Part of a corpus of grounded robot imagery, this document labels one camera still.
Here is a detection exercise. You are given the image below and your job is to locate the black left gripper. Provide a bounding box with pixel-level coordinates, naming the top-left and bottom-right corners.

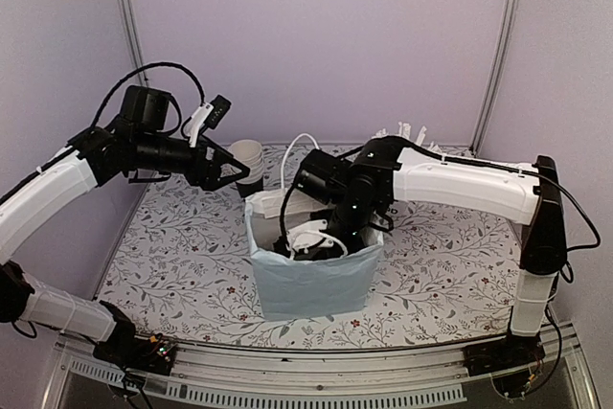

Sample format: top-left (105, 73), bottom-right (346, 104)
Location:
top-left (134, 131), bottom-right (251, 191)

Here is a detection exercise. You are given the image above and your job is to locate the white paper bag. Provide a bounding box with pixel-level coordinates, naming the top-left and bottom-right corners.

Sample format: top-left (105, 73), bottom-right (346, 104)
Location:
top-left (244, 139), bottom-right (393, 321)

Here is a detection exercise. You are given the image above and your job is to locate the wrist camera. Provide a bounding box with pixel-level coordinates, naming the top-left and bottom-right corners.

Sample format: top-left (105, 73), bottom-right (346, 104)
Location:
top-left (180, 95), bottom-right (232, 148)
top-left (273, 219), bottom-right (349, 261)

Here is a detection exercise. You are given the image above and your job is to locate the aluminium frame post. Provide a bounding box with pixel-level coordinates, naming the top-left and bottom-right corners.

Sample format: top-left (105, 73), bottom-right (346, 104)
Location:
top-left (117, 0), bottom-right (144, 68)
top-left (470, 0), bottom-right (520, 155)

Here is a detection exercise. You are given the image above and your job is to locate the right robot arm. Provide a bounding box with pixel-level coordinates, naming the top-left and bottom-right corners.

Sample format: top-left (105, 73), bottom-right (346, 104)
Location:
top-left (289, 135), bottom-right (574, 367)

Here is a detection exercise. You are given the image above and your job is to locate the bundle of white wrapped straws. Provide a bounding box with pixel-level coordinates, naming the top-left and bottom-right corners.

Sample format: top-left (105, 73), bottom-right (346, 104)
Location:
top-left (373, 120), bottom-right (444, 151)

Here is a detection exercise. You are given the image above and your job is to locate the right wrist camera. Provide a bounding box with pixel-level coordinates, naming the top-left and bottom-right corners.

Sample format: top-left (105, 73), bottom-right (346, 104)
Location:
top-left (273, 219), bottom-right (349, 261)

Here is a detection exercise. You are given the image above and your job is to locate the right aluminium frame post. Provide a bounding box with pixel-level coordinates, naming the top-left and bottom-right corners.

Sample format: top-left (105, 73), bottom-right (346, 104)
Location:
top-left (470, 0), bottom-right (520, 155)

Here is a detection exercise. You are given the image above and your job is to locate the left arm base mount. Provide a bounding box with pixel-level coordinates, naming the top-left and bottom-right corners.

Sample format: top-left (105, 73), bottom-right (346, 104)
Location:
top-left (93, 329), bottom-right (177, 376)

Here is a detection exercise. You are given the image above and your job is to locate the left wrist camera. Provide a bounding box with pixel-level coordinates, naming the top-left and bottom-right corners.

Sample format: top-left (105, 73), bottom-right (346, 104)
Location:
top-left (180, 95), bottom-right (232, 148)

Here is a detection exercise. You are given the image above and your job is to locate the left aluminium frame post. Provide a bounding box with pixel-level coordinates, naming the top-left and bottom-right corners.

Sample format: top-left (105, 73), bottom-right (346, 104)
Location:
top-left (117, 0), bottom-right (144, 68)

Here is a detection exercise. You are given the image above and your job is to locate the floral tablecloth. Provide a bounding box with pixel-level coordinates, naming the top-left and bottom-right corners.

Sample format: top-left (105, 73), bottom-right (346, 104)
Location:
top-left (97, 176), bottom-right (520, 350)

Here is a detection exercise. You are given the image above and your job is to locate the stack of paper cups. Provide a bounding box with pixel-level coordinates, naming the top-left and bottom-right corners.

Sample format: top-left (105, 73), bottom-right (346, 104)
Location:
top-left (229, 139), bottom-right (264, 198)

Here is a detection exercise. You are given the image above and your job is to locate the front aluminium rail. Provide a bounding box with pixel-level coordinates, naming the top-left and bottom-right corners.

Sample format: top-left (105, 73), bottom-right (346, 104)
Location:
top-left (42, 322), bottom-right (602, 408)

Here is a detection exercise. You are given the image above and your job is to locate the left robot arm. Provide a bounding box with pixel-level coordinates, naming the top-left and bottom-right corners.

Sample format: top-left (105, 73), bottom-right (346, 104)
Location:
top-left (1, 71), bottom-right (250, 365)

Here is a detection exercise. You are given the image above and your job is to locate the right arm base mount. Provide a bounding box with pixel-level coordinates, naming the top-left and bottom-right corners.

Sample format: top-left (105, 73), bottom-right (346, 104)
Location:
top-left (462, 320), bottom-right (563, 400)

